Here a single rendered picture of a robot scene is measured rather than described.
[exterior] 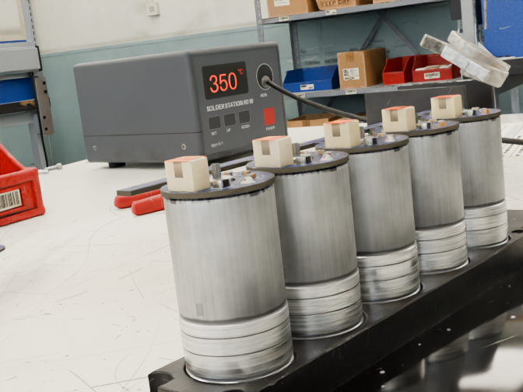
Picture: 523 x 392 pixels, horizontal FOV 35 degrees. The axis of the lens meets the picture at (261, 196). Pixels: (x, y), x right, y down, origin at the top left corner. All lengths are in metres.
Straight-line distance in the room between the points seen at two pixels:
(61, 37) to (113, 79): 5.63
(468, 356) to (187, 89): 0.48
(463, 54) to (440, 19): 4.57
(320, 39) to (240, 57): 4.49
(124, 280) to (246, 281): 0.19
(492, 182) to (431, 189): 0.03
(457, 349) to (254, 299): 0.06
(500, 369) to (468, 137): 0.08
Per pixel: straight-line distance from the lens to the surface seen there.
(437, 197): 0.24
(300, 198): 0.19
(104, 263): 0.39
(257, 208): 0.17
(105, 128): 0.74
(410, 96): 0.35
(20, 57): 3.39
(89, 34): 6.17
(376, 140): 0.21
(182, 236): 0.17
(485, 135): 0.26
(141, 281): 0.35
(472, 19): 2.15
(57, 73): 6.39
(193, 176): 0.17
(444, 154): 0.24
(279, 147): 0.19
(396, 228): 0.22
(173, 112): 0.67
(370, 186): 0.21
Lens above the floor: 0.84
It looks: 10 degrees down
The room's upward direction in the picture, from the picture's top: 7 degrees counter-clockwise
